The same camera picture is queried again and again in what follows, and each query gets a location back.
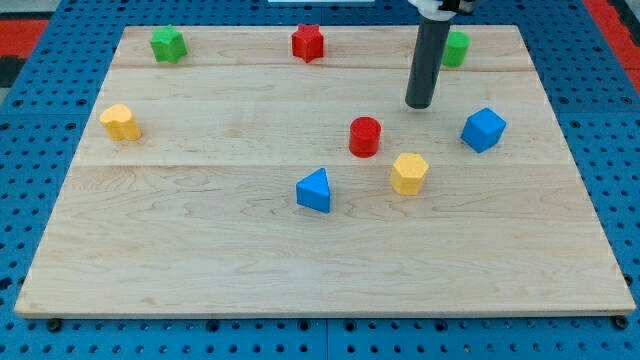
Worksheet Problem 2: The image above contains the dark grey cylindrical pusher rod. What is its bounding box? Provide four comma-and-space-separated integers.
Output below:
405, 17, 451, 109

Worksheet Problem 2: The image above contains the yellow heart block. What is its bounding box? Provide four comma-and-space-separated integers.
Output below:
99, 104, 142, 141

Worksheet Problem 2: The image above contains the wooden board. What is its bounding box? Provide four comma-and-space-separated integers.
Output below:
15, 25, 635, 319

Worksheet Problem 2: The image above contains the red star block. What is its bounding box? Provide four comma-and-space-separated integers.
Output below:
291, 24, 324, 63

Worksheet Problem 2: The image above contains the green star block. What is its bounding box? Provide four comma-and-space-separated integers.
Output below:
150, 25, 187, 64

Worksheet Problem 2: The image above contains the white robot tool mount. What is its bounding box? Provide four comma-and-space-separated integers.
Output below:
408, 0, 475, 21

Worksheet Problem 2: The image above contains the yellow hexagon block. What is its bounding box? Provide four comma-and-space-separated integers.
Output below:
390, 153, 429, 196

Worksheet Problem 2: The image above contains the green cylinder block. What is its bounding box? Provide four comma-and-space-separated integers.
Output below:
442, 31, 471, 67

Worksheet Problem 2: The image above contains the blue cube block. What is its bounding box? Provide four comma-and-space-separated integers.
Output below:
461, 107, 507, 153

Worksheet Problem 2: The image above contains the red cylinder block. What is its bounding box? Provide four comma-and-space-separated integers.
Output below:
349, 116, 382, 158

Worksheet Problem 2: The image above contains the blue triangle block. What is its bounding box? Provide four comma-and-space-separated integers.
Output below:
295, 168, 331, 213

